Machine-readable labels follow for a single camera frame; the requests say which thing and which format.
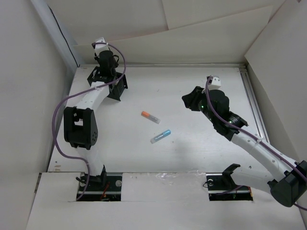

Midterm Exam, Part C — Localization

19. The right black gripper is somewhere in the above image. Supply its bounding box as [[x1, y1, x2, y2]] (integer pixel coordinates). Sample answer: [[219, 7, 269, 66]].
[[182, 86, 217, 123]]

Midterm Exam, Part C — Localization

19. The blue highlighter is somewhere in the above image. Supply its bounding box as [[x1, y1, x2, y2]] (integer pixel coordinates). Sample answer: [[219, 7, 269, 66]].
[[150, 129, 171, 144]]

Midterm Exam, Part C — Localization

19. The orange highlighter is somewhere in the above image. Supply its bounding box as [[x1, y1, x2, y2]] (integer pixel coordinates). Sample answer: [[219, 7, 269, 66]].
[[141, 111, 160, 124]]

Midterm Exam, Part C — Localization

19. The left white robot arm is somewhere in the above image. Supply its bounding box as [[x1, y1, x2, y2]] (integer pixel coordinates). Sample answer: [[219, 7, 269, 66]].
[[64, 50, 127, 190]]

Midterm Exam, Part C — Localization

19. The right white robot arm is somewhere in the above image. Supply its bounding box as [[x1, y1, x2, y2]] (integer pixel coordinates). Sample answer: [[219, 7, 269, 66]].
[[182, 86, 307, 207]]

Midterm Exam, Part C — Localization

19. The black two-compartment organizer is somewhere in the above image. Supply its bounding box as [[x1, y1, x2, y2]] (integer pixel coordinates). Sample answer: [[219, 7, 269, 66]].
[[87, 67, 128, 101]]

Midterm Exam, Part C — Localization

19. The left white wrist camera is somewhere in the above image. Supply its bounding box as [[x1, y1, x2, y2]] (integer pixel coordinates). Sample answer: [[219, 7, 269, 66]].
[[92, 37, 110, 57]]

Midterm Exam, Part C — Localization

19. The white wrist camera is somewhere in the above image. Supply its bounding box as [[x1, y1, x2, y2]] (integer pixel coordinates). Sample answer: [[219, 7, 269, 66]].
[[207, 75, 221, 90], [92, 37, 110, 57]]

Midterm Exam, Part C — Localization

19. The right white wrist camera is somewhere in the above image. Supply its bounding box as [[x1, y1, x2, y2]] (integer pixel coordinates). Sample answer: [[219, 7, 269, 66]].
[[207, 75, 221, 90]]

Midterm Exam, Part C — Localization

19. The aluminium rail right edge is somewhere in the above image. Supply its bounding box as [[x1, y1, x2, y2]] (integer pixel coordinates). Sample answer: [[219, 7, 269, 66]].
[[239, 65, 270, 143]]

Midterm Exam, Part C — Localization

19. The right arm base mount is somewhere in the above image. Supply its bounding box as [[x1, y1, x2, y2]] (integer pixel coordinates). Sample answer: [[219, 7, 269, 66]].
[[203, 164, 253, 201]]

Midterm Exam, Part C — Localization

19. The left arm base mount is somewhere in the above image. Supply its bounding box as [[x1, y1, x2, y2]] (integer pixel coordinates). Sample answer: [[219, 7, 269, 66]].
[[78, 173, 122, 202]]

